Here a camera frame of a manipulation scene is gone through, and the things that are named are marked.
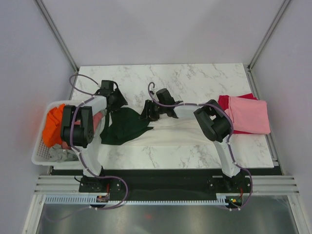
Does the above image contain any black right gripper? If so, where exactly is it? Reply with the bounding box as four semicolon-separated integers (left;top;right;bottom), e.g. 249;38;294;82
138;100;166;122

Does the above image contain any cream and green Charlie Brown shirt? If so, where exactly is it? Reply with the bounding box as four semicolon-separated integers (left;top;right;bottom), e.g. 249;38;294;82
100;107;213;147

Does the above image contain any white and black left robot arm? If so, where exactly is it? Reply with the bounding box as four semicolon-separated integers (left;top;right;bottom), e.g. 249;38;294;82
60;80;128;192

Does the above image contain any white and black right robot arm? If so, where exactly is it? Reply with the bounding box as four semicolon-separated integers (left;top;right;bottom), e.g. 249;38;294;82
140;88;241;192

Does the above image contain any salmon pink t shirt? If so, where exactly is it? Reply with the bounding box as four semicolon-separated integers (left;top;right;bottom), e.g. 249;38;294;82
61;111;104;150

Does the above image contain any orange t shirt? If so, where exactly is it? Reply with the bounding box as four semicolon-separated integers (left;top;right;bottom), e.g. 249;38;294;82
42;103;65;148

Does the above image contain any crimson folded t shirt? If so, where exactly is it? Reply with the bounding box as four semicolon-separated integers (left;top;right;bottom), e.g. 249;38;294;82
218;93;257;135

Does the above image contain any grey t shirt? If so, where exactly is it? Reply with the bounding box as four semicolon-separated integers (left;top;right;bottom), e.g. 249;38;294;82
48;144;78;162

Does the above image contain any white plastic laundry basket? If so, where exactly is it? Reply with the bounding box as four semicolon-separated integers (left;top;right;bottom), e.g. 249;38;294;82
31;100;83;170

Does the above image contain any light pink folded t shirt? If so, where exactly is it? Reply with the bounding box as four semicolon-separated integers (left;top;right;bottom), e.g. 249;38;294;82
225;96;271;135

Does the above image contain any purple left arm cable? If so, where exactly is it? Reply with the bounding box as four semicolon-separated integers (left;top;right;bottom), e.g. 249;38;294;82
69;74;130;210

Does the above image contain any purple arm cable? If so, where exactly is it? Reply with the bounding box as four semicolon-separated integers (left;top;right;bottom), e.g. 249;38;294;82
69;74;130;210
148;82;253;212

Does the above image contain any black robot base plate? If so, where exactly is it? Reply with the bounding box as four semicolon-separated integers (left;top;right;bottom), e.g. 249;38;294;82
51;166;282;201

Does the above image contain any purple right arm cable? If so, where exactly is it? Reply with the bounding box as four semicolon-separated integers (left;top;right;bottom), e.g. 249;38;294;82
148;82;253;212

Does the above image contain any white slotted cable duct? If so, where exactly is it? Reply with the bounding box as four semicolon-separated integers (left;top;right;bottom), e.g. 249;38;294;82
44;195;243;205

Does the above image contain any right aluminium frame post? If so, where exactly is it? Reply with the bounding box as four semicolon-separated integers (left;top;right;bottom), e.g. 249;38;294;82
246;0;292;71

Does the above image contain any aluminium frame post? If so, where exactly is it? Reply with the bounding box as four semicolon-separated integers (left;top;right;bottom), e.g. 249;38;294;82
34;0;79;73
246;0;292;71

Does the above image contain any left aluminium frame post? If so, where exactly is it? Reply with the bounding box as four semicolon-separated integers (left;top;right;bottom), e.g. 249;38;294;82
34;0;79;73

